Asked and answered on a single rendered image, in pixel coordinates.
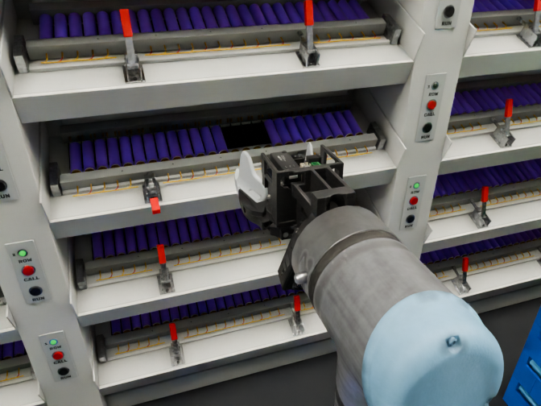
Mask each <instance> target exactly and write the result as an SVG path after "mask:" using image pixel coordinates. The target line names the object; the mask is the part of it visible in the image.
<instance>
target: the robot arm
mask: <svg viewBox="0 0 541 406"><path fill-rule="evenodd" d="M327 154H328V155H329V156H330V157H331V158H332V159H333V160H335V163H330V164H327ZM261 164H262V179H261V178H260V177H259V176H258V175H257V174H256V172H255V170H254V165H253V162H252V159H251V157H250V154H249V153H248V152H247V151H243V152H242V153H241V158H240V166H239V168H237V169H236V171H235V174H234V180H235V186H236V190H237V195H238V198H239V202H240V205H241V207H242V212H243V214H244V215H245V217H246V218H247V219H248V220H250V221H251V222H253V223H254V224H256V225H258V226H260V227H261V229H262V230H266V229H268V230H269V231H270V235H273V236H276V237H278V238H281V239H282V240H284V239H289V238H290V239H291V240H290V242H289V244H288V247H287V250H286V252H285V254H284V256H283V260H282V262H281V264H280V266H279V269H278V274H279V279H280V283H281V286H282V290H289V289H292V290H302V289H303V290H304V291H305V292H306V294H307V296H308V298H309V300H310V301H311V303H312V306H313V308H314V309H315V310H316V313H317V315H318V316H319V318H320V319H321V321H322V323H323V325H324V327H325V329H326V330H327V331H328V334H329V335H330V337H331V339H332V340H333V342H334V344H335V347H336V349H337V374H336V389H335V405H334V406H489V402H490V401H491V400H492V399H493V397H495V396H496V395H497V393H498V390H499V388H500V386H501V383H502V377H503V371H504V362H503V356H502V351H501V348H500V346H499V344H498V342H497V340H496V338H495V337H494V336H493V335H492V334H491V332H489V330H488V329H487V328H486V327H485V326H484V325H483V323H482V321H481V319H480V317H479V316H478V315H477V313H476V312H475V311H474V310H473V308H472V307H471V306H470V305H469V304H467V303H466V302H465V301H464V300H462V299H461V298H460V297H458V296H455V295H454V294H453V293H452V292H451V291H450V290H449V289H448V288H447V287H446V286H445V285H444V284H443V283H442V282H441V281H440V280H439V279H438V278H437V277H436V276H435V275H434V274H433V273H432V272H431V271H430V270H429V269H428V268H427V267H426V266H425V265H424V264H423V263H422V262H421V261H420V260H419V259H418V258H417V257H416V256H415V255H414V254H413V253H412V252H411V251H410V250H409V249H408V248H407V247H406V246H405V245H403V243H402V241H401V240H400V239H399V238H398V237H397V236H396V235H395V234H394V233H393V232H392V231H391V230H390V229H389V228H388V227H387V226H386V225H385V224H384V223H383V222H382V221H381V220H380V219H379V218H378V217H377V216H376V215H375V214H374V213H372V212H371V211H370V210H368V209H365V208H362V207H361V206H355V196H356V192H355V191H354V190H353V189H351V188H350V187H349V186H348V185H347V184H346V183H345V182H344V181H343V171H344V163H343V162H342V161H341V160H340V159H339V158H338V157H337V156H335V155H334V154H333V153H332V152H331V151H330V150H329V149H328V148H327V147H326V146H325V145H324V144H321V145H320V155H319V154H315V155H313V154H312V144H311V143H308V147H307V152H306V157H305V158H304V157H303V156H302V155H291V156H290V155H289V154H288V153H287V152H286V151H279V152H273V153H271V154H270V160H269V159H268V157H267V156H266V155H265V153H264V152H262V153H261ZM333 169H334V171H333Z"/></svg>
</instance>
